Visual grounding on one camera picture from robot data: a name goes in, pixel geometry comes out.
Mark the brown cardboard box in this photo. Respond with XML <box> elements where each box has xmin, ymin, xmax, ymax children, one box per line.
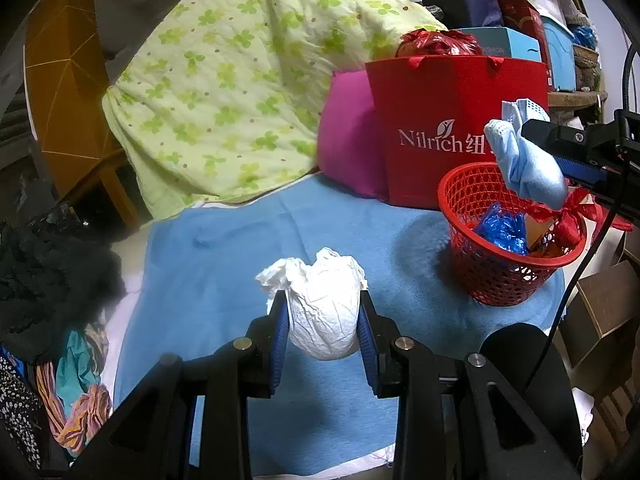
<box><xmin>559</xmin><ymin>259</ymin><xmax>640</xmax><ymax>367</ymax></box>

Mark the teal cardboard box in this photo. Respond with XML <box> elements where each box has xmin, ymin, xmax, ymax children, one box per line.
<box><xmin>455</xmin><ymin>26</ymin><xmax>549</xmax><ymax>63</ymax></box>

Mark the teal cloth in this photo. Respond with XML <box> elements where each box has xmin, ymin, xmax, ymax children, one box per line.
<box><xmin>55</xmin><ymin>330</ymin><xmax>97</xmax><ymax>402</ymax></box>

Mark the black white dotted cloth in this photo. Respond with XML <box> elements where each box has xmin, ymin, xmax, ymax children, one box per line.
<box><xmin>0</xmin><ymin>350</ymin><xmax>44</xmax><ymax>469</ymax></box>

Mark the red gift box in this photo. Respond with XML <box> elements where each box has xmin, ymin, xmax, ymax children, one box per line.
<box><xmin>490</xmin><ymin>0</ymin><xmax>552</xmax><ymax>87</ymax></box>

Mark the blue fleece blanket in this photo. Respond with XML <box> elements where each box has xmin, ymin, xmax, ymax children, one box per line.
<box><xmin>114</xmin><ymin>172</ymin><xmax>569</xmax><ymax>478</ymax></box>

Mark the red paper bag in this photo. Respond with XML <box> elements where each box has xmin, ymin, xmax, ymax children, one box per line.
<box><xmin>365</xmin><ymin>56</ymin><xmax>550</xmax><ymax>211</ymax></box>

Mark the striped pink cloth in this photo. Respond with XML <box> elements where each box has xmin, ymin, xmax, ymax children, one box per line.
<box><xmin>35</xmin><ymin>360</ymin><xmax>114</xmax><ymax>457</ymax></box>

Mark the shiny red plastic bag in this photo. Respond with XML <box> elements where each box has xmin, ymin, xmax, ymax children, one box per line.
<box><xmin>397</xmin><ymin>29</ymin><xmax>483</xmax><ymax>59</ymax></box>

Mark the wooden shelf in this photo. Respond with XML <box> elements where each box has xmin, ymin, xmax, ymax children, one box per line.
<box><xmin>547</xmin><ymin>90</ymin><xmax>609</xmax><ymax>109</ymax></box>

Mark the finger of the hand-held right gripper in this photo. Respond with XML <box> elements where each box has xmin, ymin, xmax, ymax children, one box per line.
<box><xmin>551</xmin><ymin>155</ymin><xmax>610</xmax><ymax>192</ymax></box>
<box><xmin>521</xmin><ymin>119</ymin><xmax>601</xmax><ymax>162</ymax></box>

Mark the blue plastic bin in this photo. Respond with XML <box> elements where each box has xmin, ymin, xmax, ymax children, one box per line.
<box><xmin>542</xmin><ymin>15</ymin><xmax>577</xmax><ymax>93</ymax></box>

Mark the white paper ball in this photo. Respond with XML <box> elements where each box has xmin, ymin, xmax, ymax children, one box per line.
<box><xmin>255</xmin><ymin>247</ymin><xmax>370</xmax><ymax>362</ymax></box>

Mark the blue plastic bag ball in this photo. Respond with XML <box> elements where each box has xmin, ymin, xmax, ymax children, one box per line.
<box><xmin>472</xmin><ymin>204</ymin><xmax>532</xmax><ymax>257</ymax></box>

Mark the pink pillow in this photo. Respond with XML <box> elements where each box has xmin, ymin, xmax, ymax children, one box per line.
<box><xmin>317</xmin><ymin>71</ymin><xmax>392</xmax><ymax>202</ymax></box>

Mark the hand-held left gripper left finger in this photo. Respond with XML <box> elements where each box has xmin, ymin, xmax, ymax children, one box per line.
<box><xmin>70</xmin><ymin>290</ymin><xmax>291</xmax><ymax>480</ymax></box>

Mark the wicker basket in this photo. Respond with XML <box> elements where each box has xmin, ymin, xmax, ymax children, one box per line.
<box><xmin>572</xmin><ymin>44</ymin><xmax>599</xmax><ymax>91</ymax></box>

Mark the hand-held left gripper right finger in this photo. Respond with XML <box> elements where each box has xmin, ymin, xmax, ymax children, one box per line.
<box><xmin>356</xmin><ymin>291</ymin><xmax>584</xmax><ymax>480</ymax></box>

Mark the green floral quilt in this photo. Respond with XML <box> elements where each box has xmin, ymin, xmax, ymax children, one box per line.
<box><xmin>102</xmin><ymin>0</ymin><xmax>448</xmax><ymax>221</ymax></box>

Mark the red plastic mesh basket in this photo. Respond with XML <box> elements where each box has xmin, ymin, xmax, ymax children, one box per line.
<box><xmin>437</xmin><ymin>161</ymin><xmax>589</xmax><ymax>307</ymax></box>

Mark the orange white carton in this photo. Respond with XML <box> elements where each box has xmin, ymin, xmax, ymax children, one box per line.
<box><xmin>525</xmin><ymin>217</ymin><xmax>567</xmax><ymax>259</ymax></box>

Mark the light blue face mask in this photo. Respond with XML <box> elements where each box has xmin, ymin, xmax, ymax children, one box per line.
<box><xmin>483</xmin><ymin>98</ymin><xmax>569</xmax><ymax>209</ymax></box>

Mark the orange wooden cabinet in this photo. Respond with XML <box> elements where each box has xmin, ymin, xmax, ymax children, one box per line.
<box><xmin>22</xmin><ymin>0</ymin><xmax>144</xmax><ymax>227</ymax></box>

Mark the red ribbon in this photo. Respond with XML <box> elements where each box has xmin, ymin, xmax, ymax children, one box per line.
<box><xmin>525</xmin><ymin>190</ymin><xmax>634</xmax><ymax>257</ymax></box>

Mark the black fuzzy cloth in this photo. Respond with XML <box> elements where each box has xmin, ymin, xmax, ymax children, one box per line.
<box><xmin>0</xmin><ymin>202</ymin><xmax>127</xmax><ymax>362</ymax></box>

